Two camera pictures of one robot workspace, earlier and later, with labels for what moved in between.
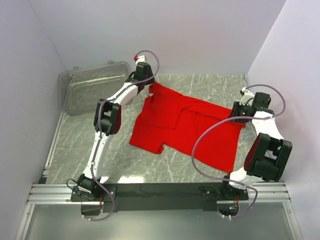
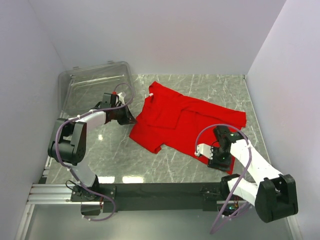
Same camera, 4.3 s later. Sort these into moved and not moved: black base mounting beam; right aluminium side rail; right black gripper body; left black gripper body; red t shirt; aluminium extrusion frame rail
Moved: left black gripper body; right black gripper body
Not moved: right aluminium side rail; black base mounting beam; aluminium extrusion frame rail; red t shirt
